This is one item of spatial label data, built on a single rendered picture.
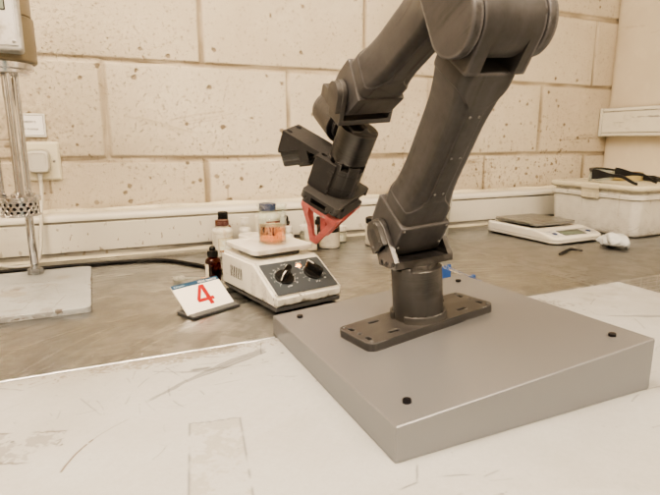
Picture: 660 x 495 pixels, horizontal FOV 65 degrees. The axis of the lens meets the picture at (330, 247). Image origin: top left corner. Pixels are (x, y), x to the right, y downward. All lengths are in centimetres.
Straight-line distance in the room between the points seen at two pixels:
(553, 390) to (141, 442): 39
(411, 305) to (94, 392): 37
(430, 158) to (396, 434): 27
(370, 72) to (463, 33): 20
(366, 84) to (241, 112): 75
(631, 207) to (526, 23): 120
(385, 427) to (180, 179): 99
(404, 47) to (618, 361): 40
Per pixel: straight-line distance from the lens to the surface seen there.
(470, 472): 48
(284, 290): 82
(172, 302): 91
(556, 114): 197
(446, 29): 49
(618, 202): 167
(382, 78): 64
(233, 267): 93
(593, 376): 60
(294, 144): 78
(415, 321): 63
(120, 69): 134
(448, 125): 53
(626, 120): 206
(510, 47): 50
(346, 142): 72
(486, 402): 51
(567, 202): 177
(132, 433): 54
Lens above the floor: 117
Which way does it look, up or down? 12 degrees down
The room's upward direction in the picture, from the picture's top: straight up
